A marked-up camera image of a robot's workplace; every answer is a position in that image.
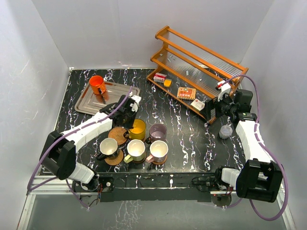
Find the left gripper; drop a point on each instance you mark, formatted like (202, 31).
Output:
(128, 125)

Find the pink cup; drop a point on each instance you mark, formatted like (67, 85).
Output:
(158, 151)

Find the orange-red cup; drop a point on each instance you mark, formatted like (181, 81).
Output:
(97, 84)

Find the small orange box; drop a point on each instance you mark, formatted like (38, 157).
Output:
(167, 83)

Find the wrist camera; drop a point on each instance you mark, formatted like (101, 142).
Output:
(134, 102)
(223, 88)

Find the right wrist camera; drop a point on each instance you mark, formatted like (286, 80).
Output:
(223, 88)

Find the pale green cup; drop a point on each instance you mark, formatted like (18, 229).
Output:
(136, 151)

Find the purple cup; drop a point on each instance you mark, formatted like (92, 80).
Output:
(157, 131)

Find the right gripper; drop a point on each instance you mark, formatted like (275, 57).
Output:
(210, 104)

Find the red white small box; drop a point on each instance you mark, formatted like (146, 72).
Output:
(159, 77)

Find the black cup white inside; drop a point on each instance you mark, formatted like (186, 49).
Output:
(108, 149)

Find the orange spiral notebook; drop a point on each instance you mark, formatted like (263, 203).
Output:
(186, 93)

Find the wooden shelf rack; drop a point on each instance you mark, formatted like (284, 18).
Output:
(190, 64)

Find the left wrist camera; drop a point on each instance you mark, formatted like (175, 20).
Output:
(134, 102)

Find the white stapler box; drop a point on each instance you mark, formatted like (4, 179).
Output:
(197, 105)

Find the yellow cup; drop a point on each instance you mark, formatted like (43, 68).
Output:
(138, 131)

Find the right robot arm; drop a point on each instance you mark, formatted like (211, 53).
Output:
(261, 177)

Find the metal tray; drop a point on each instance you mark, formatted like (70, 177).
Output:
(90, 103)

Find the woven rattan coaster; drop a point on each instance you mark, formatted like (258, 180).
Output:
(119, 134)
(113, 161)

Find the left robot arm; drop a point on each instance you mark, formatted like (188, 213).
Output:
(60, 149)

